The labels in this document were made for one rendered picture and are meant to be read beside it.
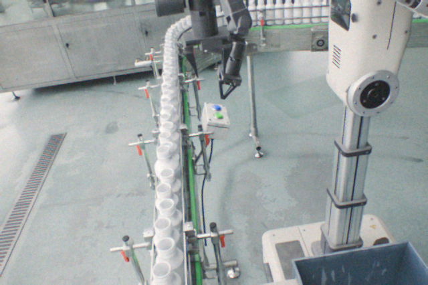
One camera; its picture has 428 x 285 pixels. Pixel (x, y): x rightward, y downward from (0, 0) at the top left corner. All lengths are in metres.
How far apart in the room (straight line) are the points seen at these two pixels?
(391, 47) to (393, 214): 1.54
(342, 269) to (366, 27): 0.65
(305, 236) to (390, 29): 1.17
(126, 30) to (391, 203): 3.19
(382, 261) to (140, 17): 3.64
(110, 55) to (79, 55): 0.35
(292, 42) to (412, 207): 1.31
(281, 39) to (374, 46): 1.48
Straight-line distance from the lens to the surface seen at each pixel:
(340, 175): 1.44
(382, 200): 2.58
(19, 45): 4.64
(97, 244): 2.48
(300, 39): 2.54
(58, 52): 4.52
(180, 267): 0.79
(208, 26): 0.79
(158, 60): 1.95
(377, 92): 1.20
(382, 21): 1.09
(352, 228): 1.63
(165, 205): 0.86
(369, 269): 1.11
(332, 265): 1.04
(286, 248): 1.88
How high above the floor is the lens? 1.73
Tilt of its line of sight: 34 degrees down
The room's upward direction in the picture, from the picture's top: 8 degrees counter-clockwise
